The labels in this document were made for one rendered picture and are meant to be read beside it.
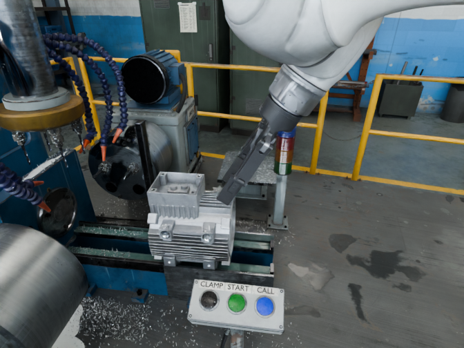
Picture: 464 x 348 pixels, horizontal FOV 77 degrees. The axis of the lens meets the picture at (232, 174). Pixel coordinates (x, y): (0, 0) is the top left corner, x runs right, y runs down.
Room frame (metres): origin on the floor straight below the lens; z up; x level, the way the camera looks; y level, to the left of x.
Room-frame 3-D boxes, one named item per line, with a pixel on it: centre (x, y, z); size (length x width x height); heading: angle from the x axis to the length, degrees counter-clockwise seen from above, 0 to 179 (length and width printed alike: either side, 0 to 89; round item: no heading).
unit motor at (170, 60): (1.28, 0.29, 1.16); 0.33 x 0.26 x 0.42; 173
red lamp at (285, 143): (0.88, -0.17, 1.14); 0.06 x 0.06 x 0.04
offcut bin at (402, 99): (4.50, -2.59, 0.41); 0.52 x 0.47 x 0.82; 72
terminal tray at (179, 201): (0.61, 0.14, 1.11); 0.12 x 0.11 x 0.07; 84
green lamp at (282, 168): (0.88, -0.17, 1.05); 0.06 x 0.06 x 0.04
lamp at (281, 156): (0.88, -0.17, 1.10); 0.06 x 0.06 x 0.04
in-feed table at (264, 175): (1.12, -0.08, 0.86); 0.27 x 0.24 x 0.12; 173
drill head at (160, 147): (0.98, 0.36, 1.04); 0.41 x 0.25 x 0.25; 173
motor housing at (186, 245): (0.61, 0.10, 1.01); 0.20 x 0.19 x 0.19; 84
